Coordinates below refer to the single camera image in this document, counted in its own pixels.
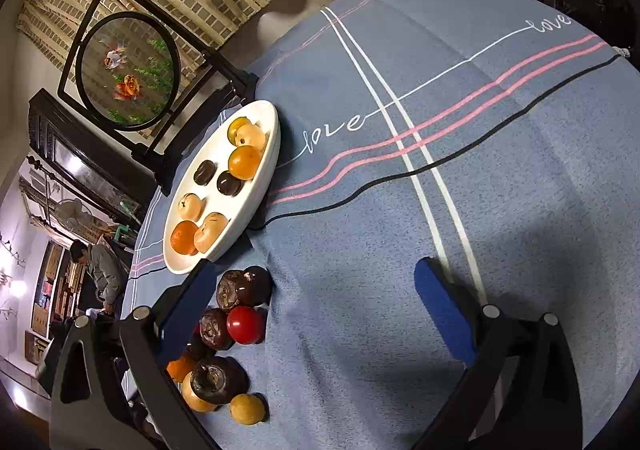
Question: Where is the round embroidered screen black stand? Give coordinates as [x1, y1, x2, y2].
[56, 0, 258, 196]

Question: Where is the white standing fan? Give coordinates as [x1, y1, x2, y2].
[55, 197, 86, 231]

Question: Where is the yellow orange tomato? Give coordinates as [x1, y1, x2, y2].
[228, 145, 264, 181]

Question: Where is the beige striped fruit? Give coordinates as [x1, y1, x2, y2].
[178, 192, 207, 221]

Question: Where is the dark wood framed mirror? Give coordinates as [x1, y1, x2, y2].
[27, 89, 161, 226]

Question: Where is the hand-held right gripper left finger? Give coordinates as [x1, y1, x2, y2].
[49, 259, 221, 450]

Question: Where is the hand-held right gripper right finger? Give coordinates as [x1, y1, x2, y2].
[414, 257, 583, 450]

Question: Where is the cream round fruit with holes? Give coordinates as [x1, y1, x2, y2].
[235, 124, 267, 152]

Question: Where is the dark purple plum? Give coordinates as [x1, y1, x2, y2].
[242, 265, 272, 306]
[187, 337, 216, 363]
[217, 170, 245, 197]

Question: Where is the tan round fruit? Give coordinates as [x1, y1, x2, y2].
[181, 372, 218, 413]

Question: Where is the shelf with boxes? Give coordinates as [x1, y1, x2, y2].
[25, 240, 86, 366]

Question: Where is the orange mandarin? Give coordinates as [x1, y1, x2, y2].
[170, 220, 200, 256]
[166, 351, 197, 383]

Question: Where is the blue striped tablecloth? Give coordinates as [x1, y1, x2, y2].
[120, 0, 640, 450]

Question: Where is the small yellow longan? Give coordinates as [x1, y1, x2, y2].
[230, 393, 266, 426]

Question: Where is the red tomato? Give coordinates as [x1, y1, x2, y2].
[226, 306, 264, 346]

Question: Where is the green yellow tomato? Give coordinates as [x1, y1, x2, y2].
[227, 116, 251, 146]

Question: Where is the white oval plate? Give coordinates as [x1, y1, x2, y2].
[163, 99, 280, 276]

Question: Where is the pale orange persimmon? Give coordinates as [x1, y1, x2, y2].
[194, 211, 231, 253]

